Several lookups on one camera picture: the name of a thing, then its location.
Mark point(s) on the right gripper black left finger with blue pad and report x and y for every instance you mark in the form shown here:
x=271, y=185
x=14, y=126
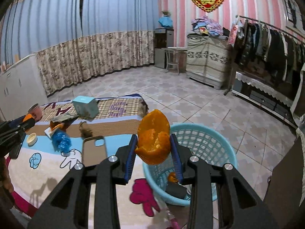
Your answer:
x=67, y=205

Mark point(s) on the orange snack wrapper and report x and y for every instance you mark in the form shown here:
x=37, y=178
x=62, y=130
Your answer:
x=57, y=125

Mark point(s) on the blue plastic bag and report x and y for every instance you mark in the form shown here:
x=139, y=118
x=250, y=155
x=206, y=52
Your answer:
x=61, y=141

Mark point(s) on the silver foil snack packet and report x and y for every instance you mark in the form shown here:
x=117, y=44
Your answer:
x=63, y=117

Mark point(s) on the brown wrapper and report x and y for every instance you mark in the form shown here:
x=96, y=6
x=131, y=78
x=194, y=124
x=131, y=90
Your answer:
x=85, y=130

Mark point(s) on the orange peel piece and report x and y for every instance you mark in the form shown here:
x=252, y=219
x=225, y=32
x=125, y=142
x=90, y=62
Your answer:
x=153, y=145

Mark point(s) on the small white cap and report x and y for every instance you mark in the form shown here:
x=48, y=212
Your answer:
x=31, y=139

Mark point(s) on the pink mug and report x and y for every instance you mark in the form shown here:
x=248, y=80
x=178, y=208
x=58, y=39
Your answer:
x=36, y=112

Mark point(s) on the white tissue paper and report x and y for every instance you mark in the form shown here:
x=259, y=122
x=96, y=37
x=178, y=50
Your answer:
x=49, y=132

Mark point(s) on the cartoon patterned blanket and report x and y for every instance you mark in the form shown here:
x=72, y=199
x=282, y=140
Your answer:
x=40, y=167

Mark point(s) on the dark wooden furniture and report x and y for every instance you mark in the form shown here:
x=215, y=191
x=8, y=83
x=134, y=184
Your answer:
x=284, y=192

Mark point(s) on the white side cabinet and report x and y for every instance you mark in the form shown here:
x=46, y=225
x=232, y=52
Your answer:
x=21, y=88

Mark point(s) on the brown phone case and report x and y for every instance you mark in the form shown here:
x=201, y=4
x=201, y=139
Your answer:
x=93, y=150

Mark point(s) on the light blue plastic basket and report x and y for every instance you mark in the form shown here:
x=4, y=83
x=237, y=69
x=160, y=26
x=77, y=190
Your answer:
x=203, y=142

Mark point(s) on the teal cardboard box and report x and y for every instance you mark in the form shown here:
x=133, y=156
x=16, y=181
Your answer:
x=86, y=106

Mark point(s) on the low tv cabinet lace cover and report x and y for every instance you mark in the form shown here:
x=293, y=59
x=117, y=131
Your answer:
x=266, y=97

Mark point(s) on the blue floral curtain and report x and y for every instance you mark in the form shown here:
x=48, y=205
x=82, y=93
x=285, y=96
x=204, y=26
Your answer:
x=75, y=40

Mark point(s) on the cloth covered cabinet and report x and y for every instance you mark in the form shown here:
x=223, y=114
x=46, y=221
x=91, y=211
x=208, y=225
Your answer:
x=208, y=60

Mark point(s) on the clothes rack with garments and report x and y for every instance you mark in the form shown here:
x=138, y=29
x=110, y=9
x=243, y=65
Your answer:
x=267, y=55

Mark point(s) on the small metal table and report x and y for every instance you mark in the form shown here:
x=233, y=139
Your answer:
x=176, y=58

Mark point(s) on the grey water dispenser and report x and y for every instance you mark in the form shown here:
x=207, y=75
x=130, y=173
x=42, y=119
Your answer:
x=163, y=38

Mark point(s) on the pile of folded clothes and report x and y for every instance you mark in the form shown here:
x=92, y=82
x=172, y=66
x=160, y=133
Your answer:
x=207, y=26

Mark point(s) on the blue covered potted plant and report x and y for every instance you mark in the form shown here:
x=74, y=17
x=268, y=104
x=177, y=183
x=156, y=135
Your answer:
x=165, y=21

